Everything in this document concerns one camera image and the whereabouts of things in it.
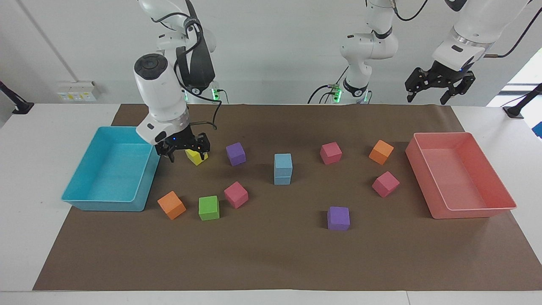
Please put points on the purple foam block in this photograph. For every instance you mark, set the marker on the purple foam block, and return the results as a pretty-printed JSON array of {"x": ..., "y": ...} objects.
[
  {"x": 236, "y": 153},
  {"x": 338, "y": 218}
]

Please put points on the green foam block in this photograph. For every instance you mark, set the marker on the green foam block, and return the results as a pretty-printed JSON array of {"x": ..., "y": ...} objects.
[{"x": 208, "y": 208}]

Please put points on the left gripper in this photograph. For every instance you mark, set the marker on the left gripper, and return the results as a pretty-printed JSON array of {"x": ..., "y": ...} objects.
[{"x": 449, "y": 74}]

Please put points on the pink foam block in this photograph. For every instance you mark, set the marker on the pink foam block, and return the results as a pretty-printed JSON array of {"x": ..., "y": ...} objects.
[
  {"x": 385, "y": 184},
  {"x": 330, "y": 153},
  {"x": 236, "y": 195}
]

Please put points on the black stand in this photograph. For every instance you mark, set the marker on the black stand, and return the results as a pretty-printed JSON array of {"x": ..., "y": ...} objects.
[
  {"x": 15, "y": 103},
  {"x": 521, "y": 106}
]

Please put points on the pink plastic bin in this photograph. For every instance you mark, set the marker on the pink plastic bin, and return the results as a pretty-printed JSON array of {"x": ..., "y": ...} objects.
[{"x": 459, "y": 176}]

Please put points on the white wall socket strip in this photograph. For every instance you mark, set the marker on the white wall socket strip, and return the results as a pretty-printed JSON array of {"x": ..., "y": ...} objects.
[{"x": 78, "y": 91}]

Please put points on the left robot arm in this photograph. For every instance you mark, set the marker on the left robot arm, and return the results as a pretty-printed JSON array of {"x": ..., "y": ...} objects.
[{"x": 368, "y": 44}]

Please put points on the yellow foam block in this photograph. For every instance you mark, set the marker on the yellow foam block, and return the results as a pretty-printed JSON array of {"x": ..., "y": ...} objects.
[{"x": 195, "y": 158}]

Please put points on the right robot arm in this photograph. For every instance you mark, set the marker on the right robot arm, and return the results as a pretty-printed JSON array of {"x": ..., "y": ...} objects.
[{"x": 160, "y": 91}]

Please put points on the blue foam block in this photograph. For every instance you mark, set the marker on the blue foam block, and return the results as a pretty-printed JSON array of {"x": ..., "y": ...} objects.
[
  {"x": 283, "y": 165},
  {"x": 282, "y": 180}
]

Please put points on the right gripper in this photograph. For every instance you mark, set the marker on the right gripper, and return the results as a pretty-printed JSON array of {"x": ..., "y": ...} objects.
[{"x": 180, "y": 142}]

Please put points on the orange foam block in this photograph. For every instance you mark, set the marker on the orange foam block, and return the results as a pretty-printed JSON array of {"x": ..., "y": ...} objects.
[
  {"x": 381, "y": 152},
  {"x": 171, "y": 205}
]

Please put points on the blue plastic bin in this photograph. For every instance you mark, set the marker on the blue plastic bin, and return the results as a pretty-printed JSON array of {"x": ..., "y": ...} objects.
[{"x": 111, "y": 169}]

